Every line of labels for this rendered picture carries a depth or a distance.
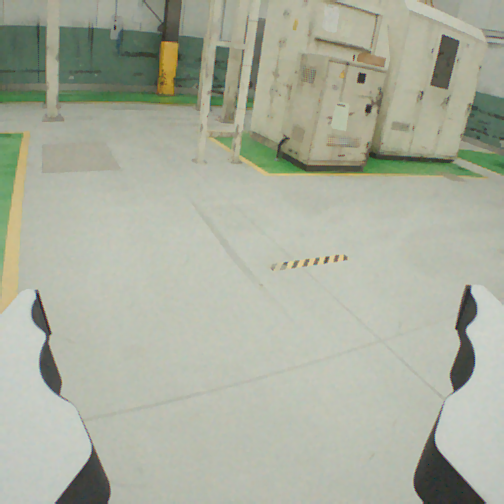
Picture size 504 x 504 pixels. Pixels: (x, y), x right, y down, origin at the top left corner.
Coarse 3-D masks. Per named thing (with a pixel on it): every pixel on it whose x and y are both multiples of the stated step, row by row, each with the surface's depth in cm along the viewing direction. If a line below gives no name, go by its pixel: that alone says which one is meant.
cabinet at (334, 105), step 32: (320, 64) 384; (352, 64) 391; (320, 96) 393; (352, 96) 410; (288, 128) 449; (320, 128) 411; (352, 128) 430; (288, 160) 459; (320, 160) 432; (352, 160) 453
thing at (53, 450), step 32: (0, 320) 9; (32, 320) 9; (0, 352) 8; (32, 352) 8; (0, 384) 7; (32, 384) 8; (0, 416) 7; (32, 416) 7; (64, 416) 7; (0, 448) 6; (32, 448) 6; (64, 448) 6; (0, 480) 6; (32, 480) 6; (64, 480) 6; (96, 480) 6
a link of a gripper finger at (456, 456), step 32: (480, 288) 11; (480, 320) 9; (480, 352) 8; (480, 384) 8; (448, 416) 7; (480, 416) 7; (448, 448) 6; (480, 448) 6; (416, 480) 7; (448, 480) 6; (480, 480) 6
